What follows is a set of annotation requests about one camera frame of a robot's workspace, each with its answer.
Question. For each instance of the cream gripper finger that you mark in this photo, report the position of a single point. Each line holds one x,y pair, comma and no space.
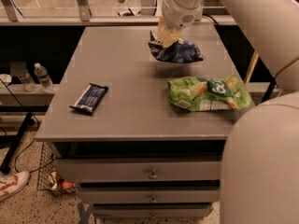
170,36
160,30

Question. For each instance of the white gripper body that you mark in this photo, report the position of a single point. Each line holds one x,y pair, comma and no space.
176,15

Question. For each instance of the grey drawer cabinet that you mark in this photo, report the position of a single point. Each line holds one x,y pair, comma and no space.
134,129

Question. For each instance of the middle drawer knob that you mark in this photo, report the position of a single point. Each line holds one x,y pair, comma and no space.
152,199

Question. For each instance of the left clear water bottle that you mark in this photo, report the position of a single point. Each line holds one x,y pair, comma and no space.
28,82

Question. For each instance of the drawer knob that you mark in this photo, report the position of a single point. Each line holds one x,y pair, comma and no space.
152,199
152,174

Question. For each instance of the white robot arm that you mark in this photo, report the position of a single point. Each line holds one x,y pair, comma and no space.
260,160

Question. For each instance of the white orange sneaker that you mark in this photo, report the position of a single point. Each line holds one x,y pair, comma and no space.
11,184

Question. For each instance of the clear water bottle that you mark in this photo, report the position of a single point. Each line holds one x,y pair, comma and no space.
44,78
28,82

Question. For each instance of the black metal bar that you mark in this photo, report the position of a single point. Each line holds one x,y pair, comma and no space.
13,142

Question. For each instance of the blue chip bag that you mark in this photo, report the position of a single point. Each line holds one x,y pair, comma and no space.
182,51

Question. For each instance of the yellow wooden pole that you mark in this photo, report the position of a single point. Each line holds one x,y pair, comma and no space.
252,64

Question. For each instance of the black wire basket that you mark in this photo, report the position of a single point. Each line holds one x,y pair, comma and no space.
49,179

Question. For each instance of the top drawer knob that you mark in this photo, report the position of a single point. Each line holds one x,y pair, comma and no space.
152,174

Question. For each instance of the grey metal railing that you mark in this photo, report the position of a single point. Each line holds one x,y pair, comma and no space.
79,12

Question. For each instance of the green chip bag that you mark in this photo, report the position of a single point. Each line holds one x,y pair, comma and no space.
198,94

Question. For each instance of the right clear water bottle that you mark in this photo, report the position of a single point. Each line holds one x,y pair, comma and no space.
44,78

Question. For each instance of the blue rxbar blueberry bar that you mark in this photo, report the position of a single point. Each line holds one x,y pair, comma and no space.
90,99

